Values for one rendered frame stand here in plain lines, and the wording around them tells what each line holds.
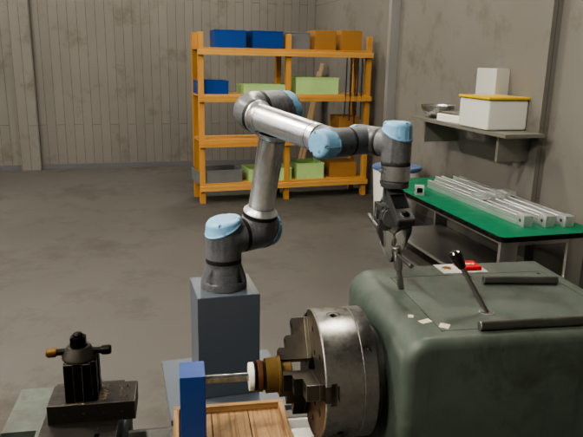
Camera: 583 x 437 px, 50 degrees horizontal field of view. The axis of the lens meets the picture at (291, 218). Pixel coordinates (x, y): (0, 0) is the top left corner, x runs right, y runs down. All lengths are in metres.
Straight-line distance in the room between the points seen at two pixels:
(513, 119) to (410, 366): 4.33
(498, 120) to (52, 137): 7.45
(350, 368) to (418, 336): 0.17
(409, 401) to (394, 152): 0.60
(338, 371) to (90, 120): 9.59
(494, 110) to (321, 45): 3.44
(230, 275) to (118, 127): 8.89
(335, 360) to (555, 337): 0.49
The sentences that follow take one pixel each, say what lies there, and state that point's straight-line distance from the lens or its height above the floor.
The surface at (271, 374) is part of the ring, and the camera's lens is 1.52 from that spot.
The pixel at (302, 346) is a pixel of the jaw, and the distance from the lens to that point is 1.57.
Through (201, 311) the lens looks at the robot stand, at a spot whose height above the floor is 1.06.
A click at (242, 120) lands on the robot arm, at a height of 1.65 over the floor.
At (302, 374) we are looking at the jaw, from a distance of 1.51.
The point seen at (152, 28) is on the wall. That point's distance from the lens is 10.75.
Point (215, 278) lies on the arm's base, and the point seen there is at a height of 1.15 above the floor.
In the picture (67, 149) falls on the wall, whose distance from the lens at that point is 10.85.
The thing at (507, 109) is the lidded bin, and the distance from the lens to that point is 5.52.
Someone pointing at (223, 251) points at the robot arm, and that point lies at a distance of 1.97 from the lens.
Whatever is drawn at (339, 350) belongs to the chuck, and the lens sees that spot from 1.44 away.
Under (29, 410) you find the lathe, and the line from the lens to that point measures 1.83.
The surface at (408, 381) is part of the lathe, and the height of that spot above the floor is 1.16.
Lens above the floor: 1.83
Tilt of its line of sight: 15 degrees down
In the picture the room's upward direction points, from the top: 1 degrees clockwise
